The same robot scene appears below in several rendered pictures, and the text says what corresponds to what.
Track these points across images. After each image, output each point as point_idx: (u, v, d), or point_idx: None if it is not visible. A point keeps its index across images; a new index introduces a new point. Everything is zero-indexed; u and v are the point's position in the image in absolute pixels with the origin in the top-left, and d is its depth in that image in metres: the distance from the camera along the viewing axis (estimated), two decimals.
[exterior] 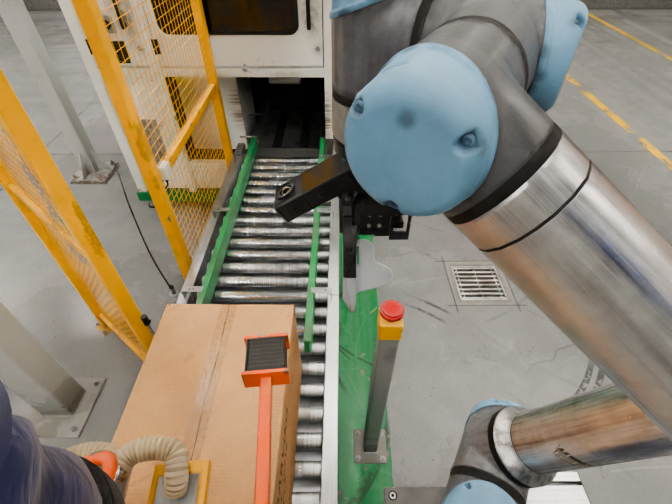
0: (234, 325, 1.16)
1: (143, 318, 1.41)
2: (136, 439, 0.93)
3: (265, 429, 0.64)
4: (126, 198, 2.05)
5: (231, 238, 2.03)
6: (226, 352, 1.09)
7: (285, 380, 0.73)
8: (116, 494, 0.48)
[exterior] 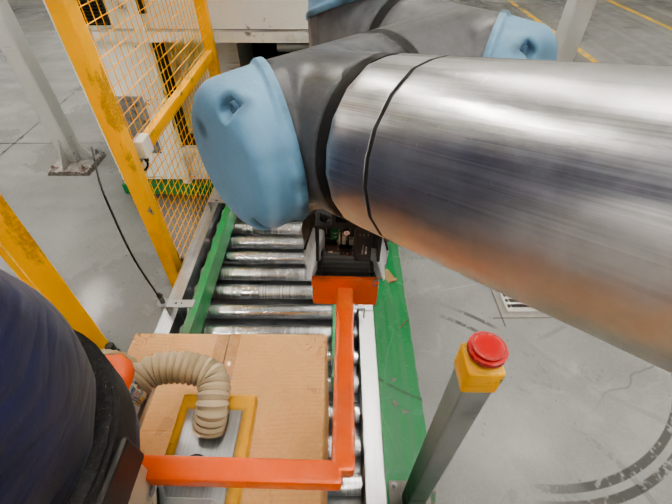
0: (237, 369, 0.75)
1: (108, 348, 1.00)
2: None
3: (347, 352, 0.43)
4: (100, 186, 1.64)
5: (231, 237, 1.62)
6: None
7: (370, 297, 0.52)
8: (123, 394, 0.29)
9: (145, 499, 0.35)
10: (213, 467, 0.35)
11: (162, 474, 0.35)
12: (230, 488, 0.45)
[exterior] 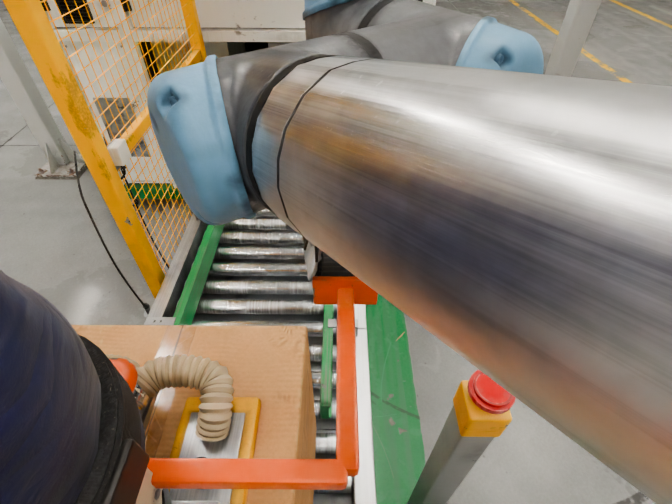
0: None
1: None
2: None
3: (349, 352, 0.44)
4: (80, 193, 1.55)
5: (218, 247, 1.54)
6: (164, 434, 0.51)
7: (371, 297, 0.52)
8: (128, 396, 0.29)
9: (151, 502, 0.35)
10: (218, 469, 0.35)
11: (167, 477, 0.35)
12: (235, 490, 0.45)
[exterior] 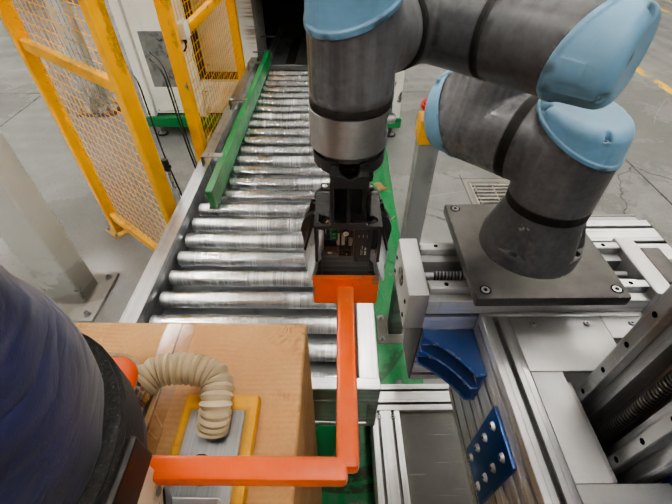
0: None
1: (164, 160, 1.35)
2: None
3: (349, 350, 0.44)
4: (139, 87, 1.98)
5: (248, 128, 1.97)
6: (164, 431, 0.51)
7: (370, 295, 0.52)
8: (130, 394, 0.29)
9: (152, 499, 0.35)
10: (219, 466, 0.35)
11: (169, 474, 0.35)
12: (235, 487, 0.45)
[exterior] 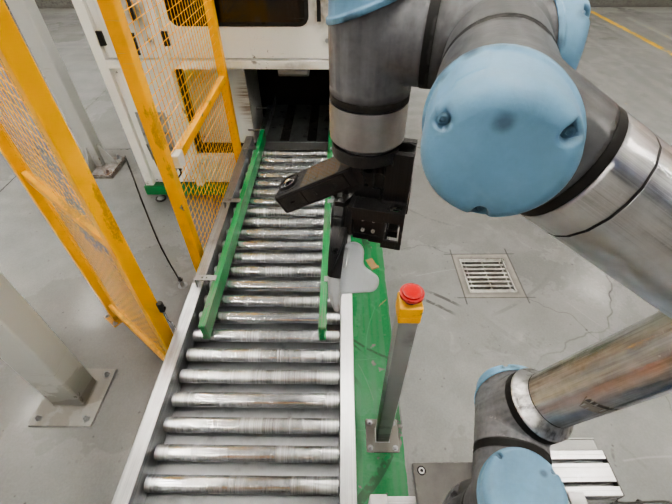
0: None
1: (159, 305, 1.41)
2: None
3: None
4: (137, 188, 2.05)
5: (241, 229, 2.03)
6: None
7: None
8: None
9: None
10: None
11: None
12: None
